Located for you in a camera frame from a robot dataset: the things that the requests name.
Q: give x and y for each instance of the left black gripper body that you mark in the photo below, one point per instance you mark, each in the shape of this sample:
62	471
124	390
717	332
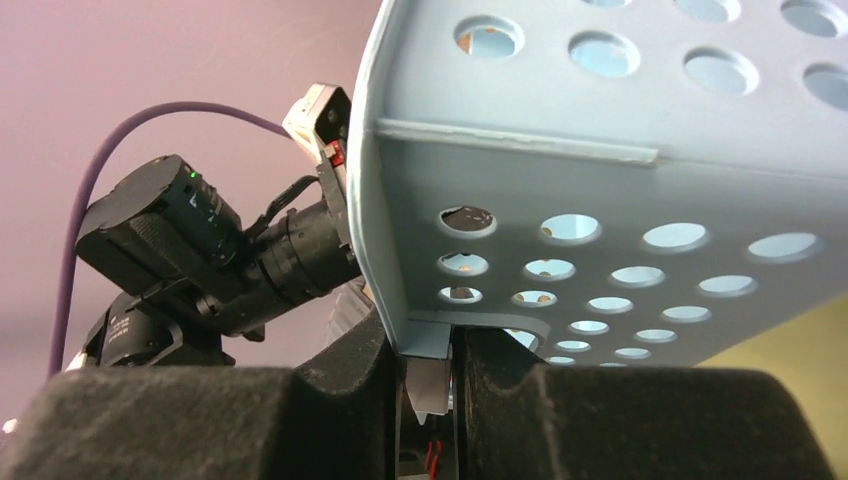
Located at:
169	240

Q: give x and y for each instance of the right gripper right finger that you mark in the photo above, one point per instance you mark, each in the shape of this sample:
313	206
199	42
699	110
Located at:
518	417

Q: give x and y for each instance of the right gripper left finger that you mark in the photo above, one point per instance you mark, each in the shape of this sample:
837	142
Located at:
334	417

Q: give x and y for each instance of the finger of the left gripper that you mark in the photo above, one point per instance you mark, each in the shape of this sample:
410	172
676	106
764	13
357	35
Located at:
332	176

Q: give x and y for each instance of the light blue plastic crate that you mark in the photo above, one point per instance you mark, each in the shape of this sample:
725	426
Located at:
623	182

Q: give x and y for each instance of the olive green plastic crate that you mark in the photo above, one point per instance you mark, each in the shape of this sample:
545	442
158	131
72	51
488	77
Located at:
809	356

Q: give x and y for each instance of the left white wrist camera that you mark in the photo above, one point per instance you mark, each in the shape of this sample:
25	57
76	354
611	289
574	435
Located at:
319	118

